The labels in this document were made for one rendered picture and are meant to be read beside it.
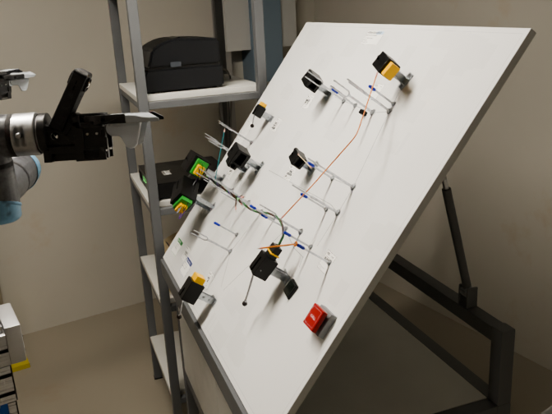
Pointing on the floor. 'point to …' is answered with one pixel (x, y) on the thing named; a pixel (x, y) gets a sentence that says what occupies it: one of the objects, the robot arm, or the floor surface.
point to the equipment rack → (138, 94)
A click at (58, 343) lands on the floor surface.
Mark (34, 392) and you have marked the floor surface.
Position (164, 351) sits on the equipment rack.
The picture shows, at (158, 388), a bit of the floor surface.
